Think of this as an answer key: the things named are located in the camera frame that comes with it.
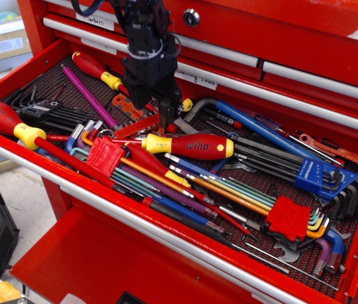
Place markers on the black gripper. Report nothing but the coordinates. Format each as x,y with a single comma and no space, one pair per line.
154,78

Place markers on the cutting tools label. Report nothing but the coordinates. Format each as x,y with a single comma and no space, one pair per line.
196,80

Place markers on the large red yellow screwdriver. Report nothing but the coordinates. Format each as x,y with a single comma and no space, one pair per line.
12,125

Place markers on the markers label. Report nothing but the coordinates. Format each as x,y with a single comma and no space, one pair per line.
97,21

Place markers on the chest key lock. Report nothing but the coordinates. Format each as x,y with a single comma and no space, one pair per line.
191,17

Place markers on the blue holder black hex set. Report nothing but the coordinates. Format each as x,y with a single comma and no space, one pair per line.
328,182

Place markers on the right coloured hex key set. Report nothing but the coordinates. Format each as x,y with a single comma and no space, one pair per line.
284,217

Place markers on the magenta long hex key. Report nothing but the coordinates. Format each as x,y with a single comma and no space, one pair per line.
110,121

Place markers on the large blue hex key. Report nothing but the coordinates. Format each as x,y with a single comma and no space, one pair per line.
252,124

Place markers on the large blue purple hex keys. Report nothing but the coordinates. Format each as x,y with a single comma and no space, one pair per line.
332,249

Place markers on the black torx key set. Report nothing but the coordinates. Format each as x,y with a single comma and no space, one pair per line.
47,113

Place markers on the red bit holder strip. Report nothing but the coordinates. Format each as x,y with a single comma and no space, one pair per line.
137,126

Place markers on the orange flat wrench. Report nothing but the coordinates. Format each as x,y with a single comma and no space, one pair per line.
348,155

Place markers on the slim red yellow screwdriver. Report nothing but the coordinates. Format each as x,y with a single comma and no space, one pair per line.
141,160

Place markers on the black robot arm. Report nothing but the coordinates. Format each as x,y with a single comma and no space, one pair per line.
146,25

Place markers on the short wiha screwdriver handle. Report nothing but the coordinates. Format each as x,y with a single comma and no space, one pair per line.
187,105

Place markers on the left coloured hex key set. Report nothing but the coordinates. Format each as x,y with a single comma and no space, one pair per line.
105,156

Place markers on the red yellow screwdriver top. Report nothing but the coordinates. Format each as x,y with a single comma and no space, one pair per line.
92,67

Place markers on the long thin steel rod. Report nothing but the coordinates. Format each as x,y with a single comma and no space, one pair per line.
285,263

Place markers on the red tool chest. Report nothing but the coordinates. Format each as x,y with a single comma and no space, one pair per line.
291,65

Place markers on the yellow object bottom left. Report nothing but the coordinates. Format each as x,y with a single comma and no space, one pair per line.
8,292

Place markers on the wiha red yellow screwdriver centre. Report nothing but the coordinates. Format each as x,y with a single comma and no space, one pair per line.
196,146

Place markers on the cardboard box with label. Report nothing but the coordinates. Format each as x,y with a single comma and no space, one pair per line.
13,39

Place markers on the small black red screwdriver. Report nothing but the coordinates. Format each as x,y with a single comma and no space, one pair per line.
223,118

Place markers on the coloured hex key set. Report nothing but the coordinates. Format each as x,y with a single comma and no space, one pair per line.
105,156
284,217

